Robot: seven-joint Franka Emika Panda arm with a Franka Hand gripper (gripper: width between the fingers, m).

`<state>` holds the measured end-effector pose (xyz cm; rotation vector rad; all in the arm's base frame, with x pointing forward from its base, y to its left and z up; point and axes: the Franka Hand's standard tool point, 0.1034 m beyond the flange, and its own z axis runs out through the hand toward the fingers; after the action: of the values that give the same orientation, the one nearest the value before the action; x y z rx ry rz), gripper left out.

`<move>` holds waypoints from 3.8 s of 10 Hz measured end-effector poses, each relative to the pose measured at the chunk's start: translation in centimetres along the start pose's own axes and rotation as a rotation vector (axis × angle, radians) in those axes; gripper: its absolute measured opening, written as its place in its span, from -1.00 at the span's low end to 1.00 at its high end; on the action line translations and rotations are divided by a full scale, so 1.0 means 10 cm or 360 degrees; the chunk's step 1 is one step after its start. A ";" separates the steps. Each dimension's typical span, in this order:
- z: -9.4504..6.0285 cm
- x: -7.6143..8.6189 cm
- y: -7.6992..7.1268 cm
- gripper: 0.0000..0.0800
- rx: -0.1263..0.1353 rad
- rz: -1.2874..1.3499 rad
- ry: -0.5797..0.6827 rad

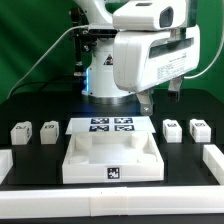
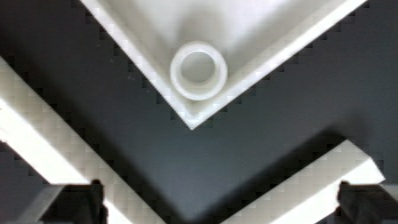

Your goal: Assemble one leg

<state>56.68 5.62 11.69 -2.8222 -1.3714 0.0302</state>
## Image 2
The white fence rail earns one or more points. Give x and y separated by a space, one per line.
39 136
301 200

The white front fence rail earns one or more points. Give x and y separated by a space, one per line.
39 136

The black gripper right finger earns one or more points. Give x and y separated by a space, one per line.
366 204

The white right fence rail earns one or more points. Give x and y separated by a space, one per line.
301 200

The white square table top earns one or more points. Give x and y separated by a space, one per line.
256 31

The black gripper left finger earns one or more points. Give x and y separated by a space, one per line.
68 204

